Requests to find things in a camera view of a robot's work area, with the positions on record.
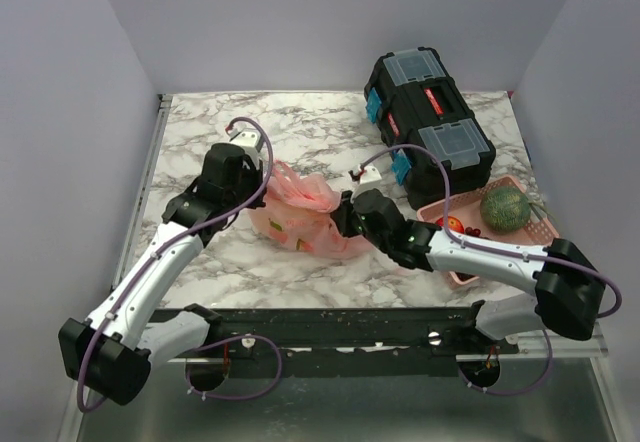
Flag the pink plastic bag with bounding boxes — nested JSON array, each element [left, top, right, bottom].
[[249, 161, 372, 259]]

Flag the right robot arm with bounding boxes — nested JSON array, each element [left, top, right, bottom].
[[330, 189, 605, 354]]

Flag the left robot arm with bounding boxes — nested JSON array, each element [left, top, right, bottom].
[[58, 137, 274, 414]]

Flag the red fake apple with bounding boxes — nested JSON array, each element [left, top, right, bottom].
[[436, 216, 465, 234]]

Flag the dark red fake grapes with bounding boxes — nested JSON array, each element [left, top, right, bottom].
[[464, 227, 489, 240]]

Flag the green fake melon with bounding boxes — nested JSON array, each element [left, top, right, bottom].
[[480, 186, 531, 234]]

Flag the pink plastic basket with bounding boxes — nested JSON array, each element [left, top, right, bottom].
[[416, 175, 559, 289]]

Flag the black plastic toolbox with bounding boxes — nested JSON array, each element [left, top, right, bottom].
[[364, 47, 496, 195]]

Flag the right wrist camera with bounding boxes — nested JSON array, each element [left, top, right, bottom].
[[349, 165, 382, 185]]

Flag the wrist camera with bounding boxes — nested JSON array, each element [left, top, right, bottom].
[[229, 129, 264, 158], [349, 165, 382, 185]]

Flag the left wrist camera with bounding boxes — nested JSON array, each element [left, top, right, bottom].
[[229, 129, 264, 158]]

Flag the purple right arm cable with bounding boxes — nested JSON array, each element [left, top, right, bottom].
[[357, 144, 624, 319]]

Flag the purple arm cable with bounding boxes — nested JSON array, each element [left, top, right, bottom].
[[75, 117, 275, 412], [357, 144, 624, 319]]

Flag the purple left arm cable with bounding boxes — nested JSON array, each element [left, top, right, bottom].
[[75, 117, 275, 412]]

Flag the black mounting rail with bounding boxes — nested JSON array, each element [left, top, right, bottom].
[[180, 306, 517, 378]]

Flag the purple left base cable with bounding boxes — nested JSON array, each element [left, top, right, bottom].
[[184, 334, 286, 403]]

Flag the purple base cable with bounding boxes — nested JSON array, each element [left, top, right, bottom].
[[457, 329, 554, 397], [184, 334, 286, 403]]

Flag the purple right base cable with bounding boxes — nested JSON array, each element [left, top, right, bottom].
[[457, 329, 554, 397]]

